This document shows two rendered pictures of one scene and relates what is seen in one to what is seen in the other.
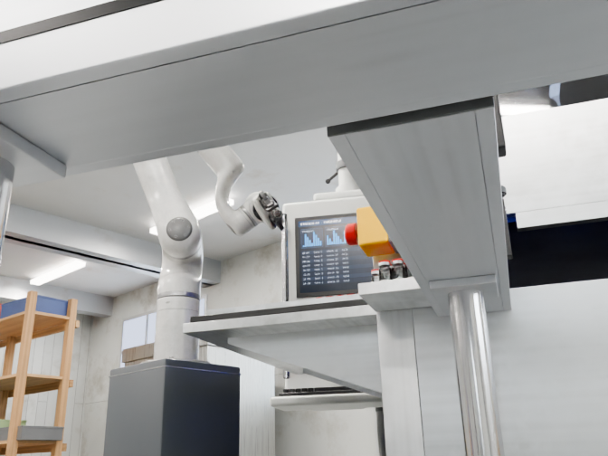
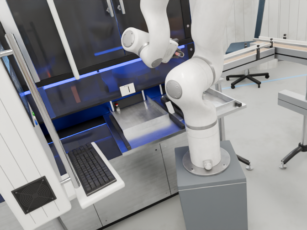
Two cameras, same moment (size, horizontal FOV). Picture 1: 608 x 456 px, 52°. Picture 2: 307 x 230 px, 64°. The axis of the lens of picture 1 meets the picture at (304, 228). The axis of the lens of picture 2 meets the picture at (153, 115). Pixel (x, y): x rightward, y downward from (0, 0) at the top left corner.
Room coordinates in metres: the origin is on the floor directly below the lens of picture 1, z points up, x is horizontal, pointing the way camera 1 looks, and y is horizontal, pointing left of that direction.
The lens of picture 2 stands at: (2.29, 0.92, 1.51)
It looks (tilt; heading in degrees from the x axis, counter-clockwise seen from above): 27 degrees down; 236
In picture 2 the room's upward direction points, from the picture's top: 13 degrees counter-clockwise
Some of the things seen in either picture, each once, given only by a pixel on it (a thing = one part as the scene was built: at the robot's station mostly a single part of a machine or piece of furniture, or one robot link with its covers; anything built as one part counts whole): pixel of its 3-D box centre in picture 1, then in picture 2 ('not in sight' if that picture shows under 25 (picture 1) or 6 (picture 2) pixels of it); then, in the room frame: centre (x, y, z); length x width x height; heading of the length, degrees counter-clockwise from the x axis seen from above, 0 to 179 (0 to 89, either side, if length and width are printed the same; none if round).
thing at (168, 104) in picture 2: not in sight; (173, 110); (1.53, -0.01, 0.91); 0.14 x 0.03 x 0.06; 72
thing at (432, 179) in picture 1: (447, 197); (232, 60); (0.73, -0.18, 0.92); 0.69 x 0.15 x 0.16; 162
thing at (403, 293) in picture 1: (407, 294); (210, 80); (1.02, -0.17, 0.87); 0.14 x 0.13 x 0.02; 72
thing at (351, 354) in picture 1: (307, 364); not in sight; (1.27, 0.00, 0.80); 0.34 x 0.03 x 0.13; 72
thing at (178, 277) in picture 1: (181, 264); (192, 96); (1.74, 0.36, 1.16); 0.19 x 0.12 x 0.24; 7
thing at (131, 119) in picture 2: not in sight; (136, 112); (1.64, -0.20, 0.90); 0.34 x 0.26 x 0.04; 72
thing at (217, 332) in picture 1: (342, 346); (168, 112); (1.50, -0.09, 0.87); 0.70 x 0.48 x 0.02; 162
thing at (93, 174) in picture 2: (345, 392); (88, 164); (2.03, -0.12, 0.82); 0.40 x 0.14 x 0.02; 80
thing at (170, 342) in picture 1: (176, 334); (203, 141); (1.71, 0.36, 0.95); 0.19 x 0.19 x 0.18
